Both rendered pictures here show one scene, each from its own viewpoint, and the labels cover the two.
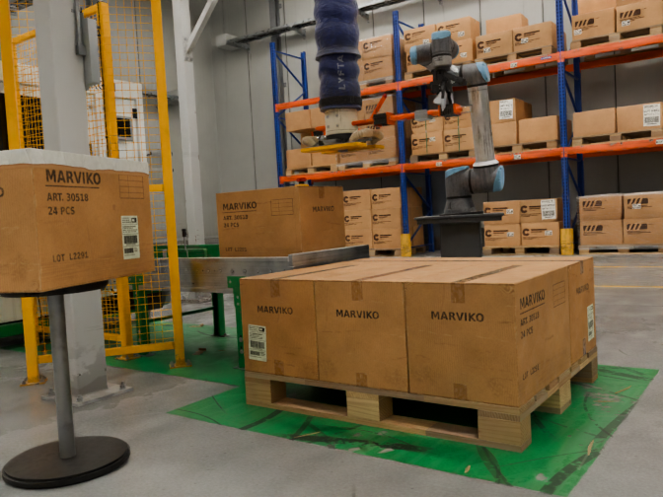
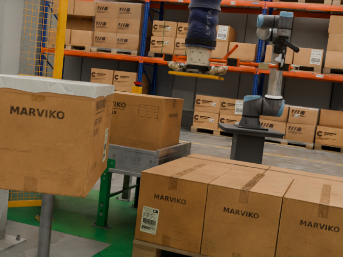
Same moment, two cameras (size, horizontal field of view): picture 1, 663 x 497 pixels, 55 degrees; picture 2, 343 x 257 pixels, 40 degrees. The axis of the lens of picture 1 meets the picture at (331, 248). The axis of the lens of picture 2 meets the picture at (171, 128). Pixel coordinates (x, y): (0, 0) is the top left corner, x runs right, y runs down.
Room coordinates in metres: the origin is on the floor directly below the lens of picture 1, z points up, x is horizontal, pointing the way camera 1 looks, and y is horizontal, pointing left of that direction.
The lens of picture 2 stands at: (0.10, 1.01, 1.06)
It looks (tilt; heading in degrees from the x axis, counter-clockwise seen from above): 5 degrees down; 344
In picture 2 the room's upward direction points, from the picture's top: 6 degrees clockwise
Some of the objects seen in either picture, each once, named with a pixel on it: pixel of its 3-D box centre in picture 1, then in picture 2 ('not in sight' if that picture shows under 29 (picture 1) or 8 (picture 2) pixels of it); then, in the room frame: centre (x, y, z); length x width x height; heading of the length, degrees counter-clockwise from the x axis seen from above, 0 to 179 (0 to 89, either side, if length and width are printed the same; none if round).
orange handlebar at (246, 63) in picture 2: (386, 122); (228, 62); (3.33, -0.32, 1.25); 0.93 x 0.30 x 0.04; 57
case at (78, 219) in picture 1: (49, 221); (53, 128); (2.10, 0.93, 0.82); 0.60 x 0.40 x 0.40; 165
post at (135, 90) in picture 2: not in sight; (131, 143); (4.12, 0.17, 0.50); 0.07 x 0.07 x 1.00; 54
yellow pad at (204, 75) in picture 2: (332, 144); (193, 73); (3.25, -0.04, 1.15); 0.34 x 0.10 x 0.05; 57
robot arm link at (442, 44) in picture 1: (441, 44); (285, 20); (3.03, -0.57, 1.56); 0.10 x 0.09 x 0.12; 154
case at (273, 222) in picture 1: (280, 225); (135, 120); (3.58, 0.28, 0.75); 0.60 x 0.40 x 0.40; 54
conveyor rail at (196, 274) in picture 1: (143, 273); (14, 140); (3.80, 1.14, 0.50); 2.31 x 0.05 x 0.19; 54
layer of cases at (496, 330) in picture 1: (421, 313); (255, 207); (2.74, -0.38, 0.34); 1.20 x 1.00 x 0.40; 54
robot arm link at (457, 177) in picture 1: (459, 181); (252, 105); (3.81, -0.79, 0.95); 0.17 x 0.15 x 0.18; 64
